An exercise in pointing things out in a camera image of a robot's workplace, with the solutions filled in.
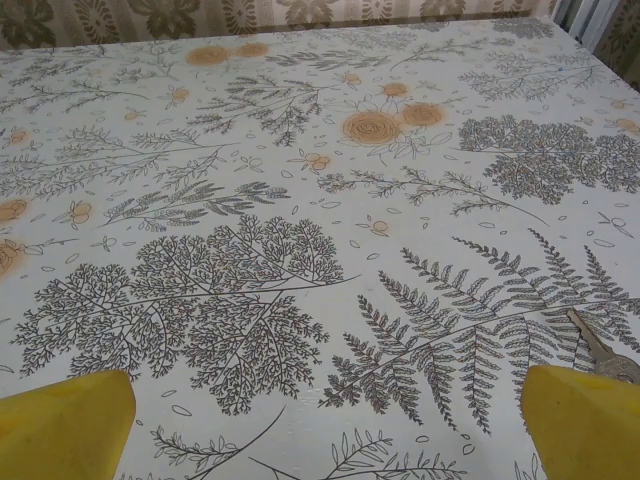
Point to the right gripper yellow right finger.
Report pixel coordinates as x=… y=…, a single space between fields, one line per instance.
x=590 y=430

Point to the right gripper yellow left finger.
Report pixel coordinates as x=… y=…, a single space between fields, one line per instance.
x=60 y=430

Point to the aluminium frame corner post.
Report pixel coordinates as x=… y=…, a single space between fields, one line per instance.
x=580 y=25

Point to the floral print tablecloth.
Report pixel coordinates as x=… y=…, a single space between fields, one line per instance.
x=300 y=200

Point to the silver metal key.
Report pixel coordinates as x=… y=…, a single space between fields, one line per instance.
x=587 y=336

